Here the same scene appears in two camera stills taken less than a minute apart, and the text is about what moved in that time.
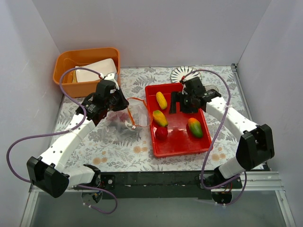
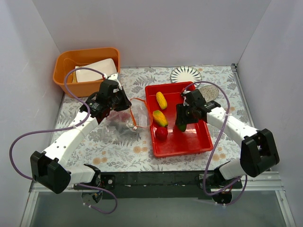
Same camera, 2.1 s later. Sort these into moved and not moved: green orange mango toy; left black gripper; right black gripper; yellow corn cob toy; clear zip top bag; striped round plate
Moved: green orange mango toy; right black gripper
Not moved: striped round plate; yellow corn cob toy; left black gripper; clear zip top bag
